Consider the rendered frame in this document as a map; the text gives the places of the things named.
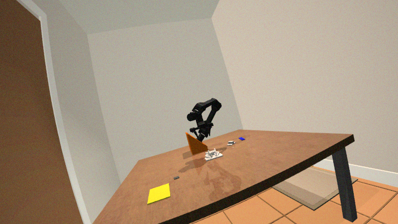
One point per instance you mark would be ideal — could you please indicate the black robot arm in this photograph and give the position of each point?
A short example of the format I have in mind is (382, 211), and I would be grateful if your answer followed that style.
(201, 107)

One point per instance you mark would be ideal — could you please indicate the yellow flat plate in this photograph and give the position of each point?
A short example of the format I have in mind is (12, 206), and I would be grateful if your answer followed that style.
(158, 194)

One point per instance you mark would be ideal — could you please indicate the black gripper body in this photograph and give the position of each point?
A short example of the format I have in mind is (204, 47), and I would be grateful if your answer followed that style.
(194, 129)

